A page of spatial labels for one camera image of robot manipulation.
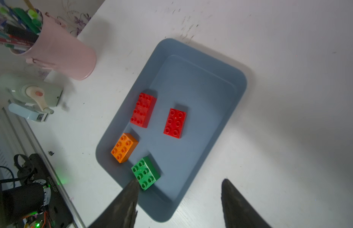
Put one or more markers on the small red lego brick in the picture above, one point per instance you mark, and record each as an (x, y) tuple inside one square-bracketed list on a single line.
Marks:
[(175, 123)]

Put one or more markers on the pen cup with pens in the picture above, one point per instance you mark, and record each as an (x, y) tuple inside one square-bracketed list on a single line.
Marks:
[(56, 47)]

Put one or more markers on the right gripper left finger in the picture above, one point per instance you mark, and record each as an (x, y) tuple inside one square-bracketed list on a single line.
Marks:
[(121, 213)]

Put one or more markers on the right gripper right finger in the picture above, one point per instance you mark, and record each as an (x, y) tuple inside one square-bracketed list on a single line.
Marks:
[(238, 213)]

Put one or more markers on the green lego brick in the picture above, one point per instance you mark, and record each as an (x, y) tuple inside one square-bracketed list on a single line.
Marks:
[(145, 173)]

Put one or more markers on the long red lego brick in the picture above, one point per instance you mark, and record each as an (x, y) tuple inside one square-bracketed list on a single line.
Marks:
[(143, 110)]

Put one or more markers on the pale blue small box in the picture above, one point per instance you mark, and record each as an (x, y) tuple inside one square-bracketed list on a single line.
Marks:
[(32, 113)]

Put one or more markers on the orange lego brick lower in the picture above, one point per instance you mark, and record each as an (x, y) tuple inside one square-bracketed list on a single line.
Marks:
[(124, 147)]

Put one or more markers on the blue-grey plastic tray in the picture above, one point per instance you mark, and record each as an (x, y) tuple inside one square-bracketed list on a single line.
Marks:
[(186, 79)]

